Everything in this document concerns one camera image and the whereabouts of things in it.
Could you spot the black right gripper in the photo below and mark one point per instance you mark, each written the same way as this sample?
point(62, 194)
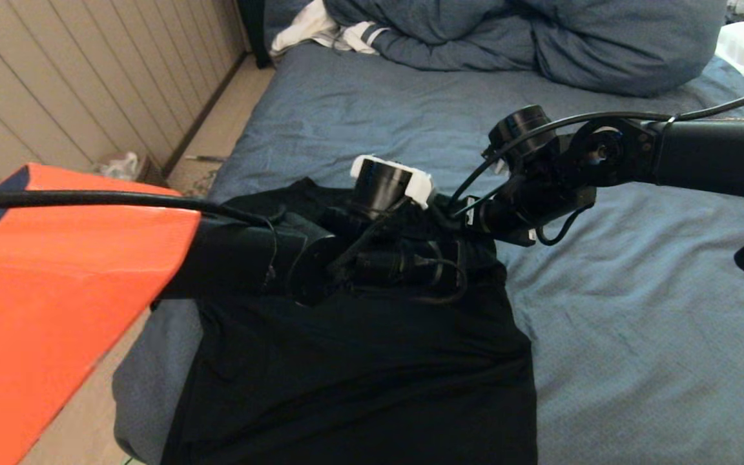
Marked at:
point(533, 210)

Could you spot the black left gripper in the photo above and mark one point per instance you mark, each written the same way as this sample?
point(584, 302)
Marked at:
point(404, 274)

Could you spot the black printed t-shirt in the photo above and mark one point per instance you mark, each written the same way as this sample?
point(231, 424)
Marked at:
point(359, 374)

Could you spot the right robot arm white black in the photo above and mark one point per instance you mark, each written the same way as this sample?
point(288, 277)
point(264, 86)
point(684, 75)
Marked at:
point(714, 155)

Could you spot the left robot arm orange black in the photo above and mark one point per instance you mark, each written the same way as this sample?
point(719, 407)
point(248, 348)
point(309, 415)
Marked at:
point(55, 310)

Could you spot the blue bunched duvet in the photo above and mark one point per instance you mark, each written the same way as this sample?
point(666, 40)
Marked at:
point(540, 45)

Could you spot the bed with blue sheet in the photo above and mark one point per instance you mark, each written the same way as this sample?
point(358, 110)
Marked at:
point(637, 387)

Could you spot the thin dark pen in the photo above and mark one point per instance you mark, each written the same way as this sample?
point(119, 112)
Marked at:
point(207, 159)

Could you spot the white striped garment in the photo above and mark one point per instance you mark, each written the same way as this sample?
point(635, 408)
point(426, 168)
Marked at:
point(307, 29)

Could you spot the black bedside furniture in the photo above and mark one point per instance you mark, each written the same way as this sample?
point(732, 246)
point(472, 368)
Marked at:
point(254, 32)

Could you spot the clear plastic bin bag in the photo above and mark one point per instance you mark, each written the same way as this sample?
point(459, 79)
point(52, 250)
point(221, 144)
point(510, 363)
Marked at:
point(120, 166)

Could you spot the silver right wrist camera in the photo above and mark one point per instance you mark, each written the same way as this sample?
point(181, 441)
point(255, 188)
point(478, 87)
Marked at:
point(501, 168)

